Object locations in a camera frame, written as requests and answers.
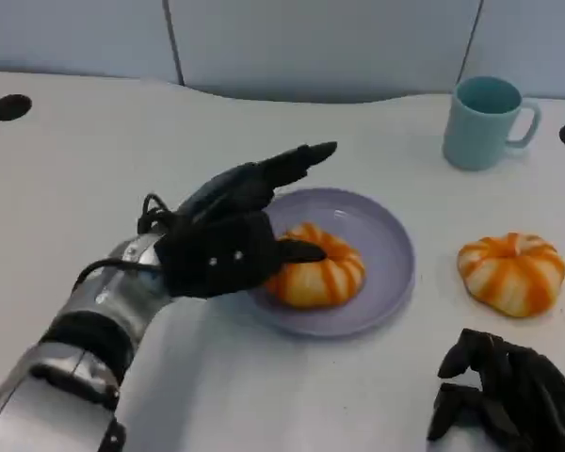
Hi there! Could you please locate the grey blue partition panel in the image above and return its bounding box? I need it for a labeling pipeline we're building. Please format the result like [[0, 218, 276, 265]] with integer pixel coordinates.
[[0, 0, 186, 87], [460, 0, 565, 101], [165, 0, 482, 105]]

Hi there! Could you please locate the pale green mug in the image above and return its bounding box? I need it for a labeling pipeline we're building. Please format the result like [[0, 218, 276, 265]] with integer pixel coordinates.
[[442, 76, 542, 171]]

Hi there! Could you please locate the orange white toy bread roll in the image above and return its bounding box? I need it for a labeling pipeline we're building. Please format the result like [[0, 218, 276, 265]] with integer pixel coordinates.
[[456, 231, 565, 317], [263, 221, 366, 310]]

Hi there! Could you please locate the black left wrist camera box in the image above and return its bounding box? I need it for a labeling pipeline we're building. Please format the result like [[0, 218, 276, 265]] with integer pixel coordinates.
[[157, 210, 283, 299]]

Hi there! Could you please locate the lilac plate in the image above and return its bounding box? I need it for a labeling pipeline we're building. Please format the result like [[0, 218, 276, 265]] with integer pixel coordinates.
[[247, 186, 415, 339]]

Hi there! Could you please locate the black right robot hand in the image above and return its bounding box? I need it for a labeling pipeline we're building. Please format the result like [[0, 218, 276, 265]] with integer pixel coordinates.
[[427, 328, 565, 452]]

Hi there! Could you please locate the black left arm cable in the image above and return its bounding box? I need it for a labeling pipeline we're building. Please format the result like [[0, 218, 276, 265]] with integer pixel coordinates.
[[136, 192, 183, 236], [73, 256, 167, 289]]

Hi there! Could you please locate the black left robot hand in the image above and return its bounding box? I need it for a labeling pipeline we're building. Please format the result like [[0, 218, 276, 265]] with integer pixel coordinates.
[[174, 139, 339, 265]]

